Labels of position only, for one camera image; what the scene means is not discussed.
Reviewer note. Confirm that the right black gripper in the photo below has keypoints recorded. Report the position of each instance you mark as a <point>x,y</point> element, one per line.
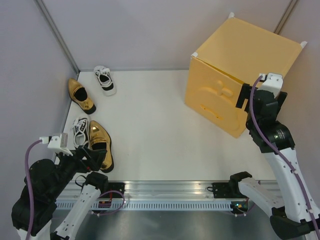
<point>244,94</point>

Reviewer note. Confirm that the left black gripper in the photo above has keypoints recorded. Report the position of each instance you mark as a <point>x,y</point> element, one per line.
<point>85,164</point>

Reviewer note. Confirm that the white black sneaker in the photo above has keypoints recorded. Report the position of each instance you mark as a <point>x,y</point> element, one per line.
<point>80,130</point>
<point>103,75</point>

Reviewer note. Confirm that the yellow cabinet door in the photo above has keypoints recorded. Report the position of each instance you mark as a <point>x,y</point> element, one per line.
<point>214,95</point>

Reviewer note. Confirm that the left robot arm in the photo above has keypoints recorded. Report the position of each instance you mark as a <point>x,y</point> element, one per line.
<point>45,181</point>

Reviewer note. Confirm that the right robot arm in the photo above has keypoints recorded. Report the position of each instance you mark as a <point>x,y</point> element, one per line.
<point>295,214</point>

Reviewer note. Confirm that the near gold loafer shoe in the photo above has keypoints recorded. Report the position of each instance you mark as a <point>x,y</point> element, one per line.
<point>99,139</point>

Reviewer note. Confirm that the gold loafer shoe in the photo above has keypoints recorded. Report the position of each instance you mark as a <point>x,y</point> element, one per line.
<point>79,95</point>
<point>99,139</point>

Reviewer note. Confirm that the yellow plastic shoe cabinet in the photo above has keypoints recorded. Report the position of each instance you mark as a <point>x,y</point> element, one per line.
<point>242,51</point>

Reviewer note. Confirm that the far gold loafer shoe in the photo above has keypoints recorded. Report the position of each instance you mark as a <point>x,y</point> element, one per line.
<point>79,95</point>

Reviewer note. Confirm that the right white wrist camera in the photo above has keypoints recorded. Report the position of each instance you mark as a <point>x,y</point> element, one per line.
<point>271,82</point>

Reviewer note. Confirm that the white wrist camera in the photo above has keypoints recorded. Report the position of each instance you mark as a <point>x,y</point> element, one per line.
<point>271,82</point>
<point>57,143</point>

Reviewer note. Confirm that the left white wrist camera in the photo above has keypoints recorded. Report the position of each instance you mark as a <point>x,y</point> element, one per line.
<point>57,143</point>

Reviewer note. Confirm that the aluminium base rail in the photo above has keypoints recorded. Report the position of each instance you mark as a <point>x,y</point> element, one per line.
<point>167,190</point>

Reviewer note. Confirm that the white slotted cable duct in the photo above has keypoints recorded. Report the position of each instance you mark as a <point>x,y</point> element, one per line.
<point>140,205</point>

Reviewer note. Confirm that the right aluminium corner post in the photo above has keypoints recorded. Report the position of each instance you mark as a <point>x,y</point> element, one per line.
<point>286,16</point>

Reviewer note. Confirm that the aluminium corner post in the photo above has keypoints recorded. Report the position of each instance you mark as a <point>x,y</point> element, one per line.
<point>57,35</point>
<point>286,16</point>

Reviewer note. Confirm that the left aluminium corner post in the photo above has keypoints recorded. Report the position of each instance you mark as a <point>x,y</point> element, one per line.
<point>57,35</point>

